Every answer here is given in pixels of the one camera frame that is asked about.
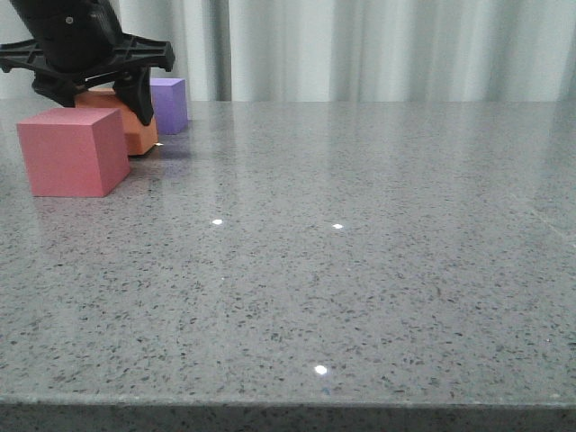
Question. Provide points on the red foam cube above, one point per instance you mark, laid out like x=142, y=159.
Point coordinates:
x=74, y=152

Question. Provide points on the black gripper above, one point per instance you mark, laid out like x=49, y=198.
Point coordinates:
x=76, y=45

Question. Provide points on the pale green curtain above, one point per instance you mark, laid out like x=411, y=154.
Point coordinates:
x=365, y=51

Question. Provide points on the purple foam cube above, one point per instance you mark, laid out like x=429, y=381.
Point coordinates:
x=170, y=105

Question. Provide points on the orange foam cube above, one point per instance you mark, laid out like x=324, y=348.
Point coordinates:
x=139, y=138

